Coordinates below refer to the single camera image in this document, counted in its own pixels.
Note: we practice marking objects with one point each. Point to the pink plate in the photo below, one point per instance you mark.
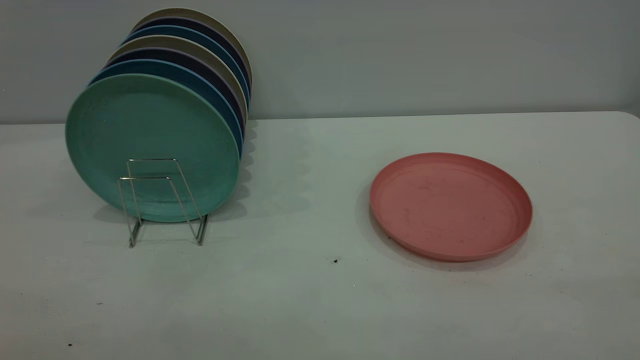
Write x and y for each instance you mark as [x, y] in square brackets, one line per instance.
[450, 207]

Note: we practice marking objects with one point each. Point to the green plate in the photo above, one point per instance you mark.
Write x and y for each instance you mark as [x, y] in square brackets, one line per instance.
[150, 130]

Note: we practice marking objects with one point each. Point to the dark navy plate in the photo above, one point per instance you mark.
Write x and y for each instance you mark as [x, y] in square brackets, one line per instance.
[160, 54]
[192, 24]

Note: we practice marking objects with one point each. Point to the blue plate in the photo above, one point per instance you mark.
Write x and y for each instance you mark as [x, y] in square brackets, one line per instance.
[150, 67]
[175, 31]

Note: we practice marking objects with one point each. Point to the beige plate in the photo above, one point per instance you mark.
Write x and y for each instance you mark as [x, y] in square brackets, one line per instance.
[165, 42]
[192, 12]

